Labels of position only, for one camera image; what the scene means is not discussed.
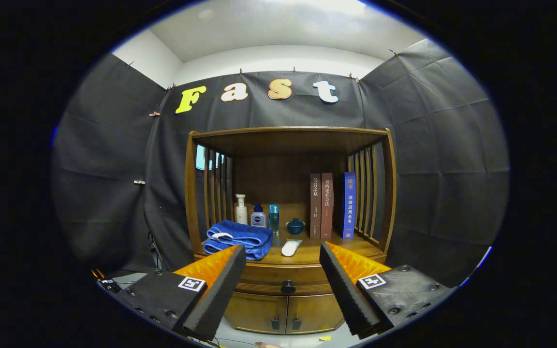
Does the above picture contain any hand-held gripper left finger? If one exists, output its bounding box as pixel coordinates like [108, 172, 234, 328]
[114, 244, 247, 342]

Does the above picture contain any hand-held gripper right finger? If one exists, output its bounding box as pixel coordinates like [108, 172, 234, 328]
[319, 242, 455, 340]

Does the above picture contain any blue book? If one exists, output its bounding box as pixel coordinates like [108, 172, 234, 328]
[342, 172, 357, 239]

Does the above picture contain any wooden countertop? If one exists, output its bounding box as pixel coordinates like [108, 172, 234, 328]
[196, 203, 386, 265]

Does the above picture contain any reddish brown book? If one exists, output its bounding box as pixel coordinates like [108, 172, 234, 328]
[320, 173, 334, 240]

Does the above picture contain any brown wooden cabinet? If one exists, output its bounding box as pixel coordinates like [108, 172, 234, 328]
[184, 126, 397, 335]

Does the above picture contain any white tube with green print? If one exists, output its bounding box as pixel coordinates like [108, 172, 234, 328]
[281, 239, 303, 257]

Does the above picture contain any dark brown book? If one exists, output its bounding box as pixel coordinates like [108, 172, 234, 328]
[309, 174, 322, 240]

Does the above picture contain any folded blue towel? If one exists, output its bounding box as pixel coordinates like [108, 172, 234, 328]
[203, 220, 274, 261]

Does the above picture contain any brown wooden drawer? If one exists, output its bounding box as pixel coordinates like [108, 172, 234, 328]
[234, 263, 342, 296]

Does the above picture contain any wooden cabinet door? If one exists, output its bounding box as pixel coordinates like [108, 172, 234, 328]
[224, 292, 289, 334]
[286, 292, 345, 335]

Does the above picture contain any white bottle with blue cap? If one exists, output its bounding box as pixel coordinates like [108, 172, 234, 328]
[251, 203, 267, 228]

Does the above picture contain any white pump bottle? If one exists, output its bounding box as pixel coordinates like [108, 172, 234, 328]
[235, 194, 249, 225]

